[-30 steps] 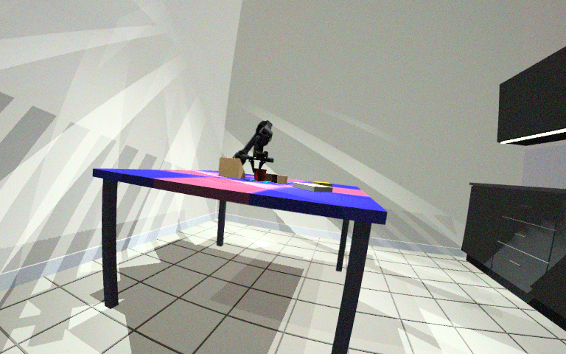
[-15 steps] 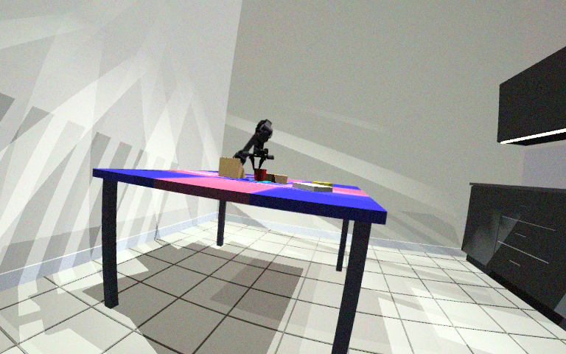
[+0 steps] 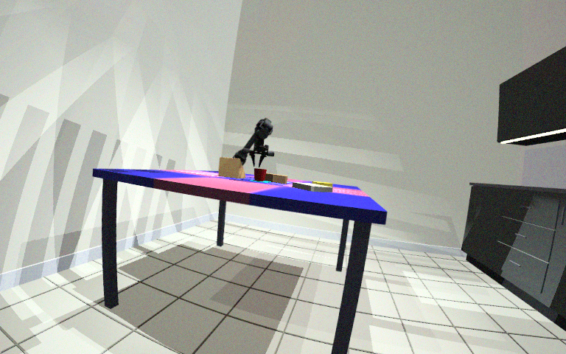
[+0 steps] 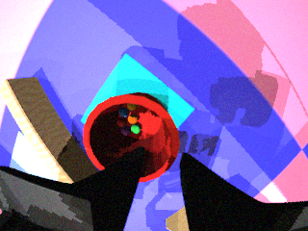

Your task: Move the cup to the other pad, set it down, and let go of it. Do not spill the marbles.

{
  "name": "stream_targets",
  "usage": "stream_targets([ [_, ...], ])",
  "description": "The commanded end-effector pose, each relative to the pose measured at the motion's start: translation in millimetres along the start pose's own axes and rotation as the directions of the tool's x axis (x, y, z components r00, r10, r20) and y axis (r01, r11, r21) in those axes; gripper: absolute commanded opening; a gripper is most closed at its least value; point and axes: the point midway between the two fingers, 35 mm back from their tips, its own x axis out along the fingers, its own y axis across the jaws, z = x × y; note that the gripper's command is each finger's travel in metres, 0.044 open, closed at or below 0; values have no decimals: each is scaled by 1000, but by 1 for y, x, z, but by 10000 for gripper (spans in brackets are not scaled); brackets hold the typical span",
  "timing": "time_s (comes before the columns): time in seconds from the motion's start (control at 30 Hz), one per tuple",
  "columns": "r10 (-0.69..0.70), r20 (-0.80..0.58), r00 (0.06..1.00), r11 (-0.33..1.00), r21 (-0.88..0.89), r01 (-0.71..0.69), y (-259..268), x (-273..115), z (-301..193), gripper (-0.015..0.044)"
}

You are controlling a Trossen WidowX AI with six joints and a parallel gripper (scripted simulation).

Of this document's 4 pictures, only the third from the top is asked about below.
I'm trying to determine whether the tan wooden bar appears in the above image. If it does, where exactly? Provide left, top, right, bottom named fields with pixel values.
left=265, top=173, right=287, bottom=184

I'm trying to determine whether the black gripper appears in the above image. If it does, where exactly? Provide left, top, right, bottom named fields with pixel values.
left=242, top=139, right=274, bottom=167

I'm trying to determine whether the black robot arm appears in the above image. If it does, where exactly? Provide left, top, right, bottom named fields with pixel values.
left=233, top=117, right=273, bottom=165

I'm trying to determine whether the white flat bar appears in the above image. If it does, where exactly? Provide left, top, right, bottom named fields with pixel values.
left=293, top=182, right=333, bottom=192

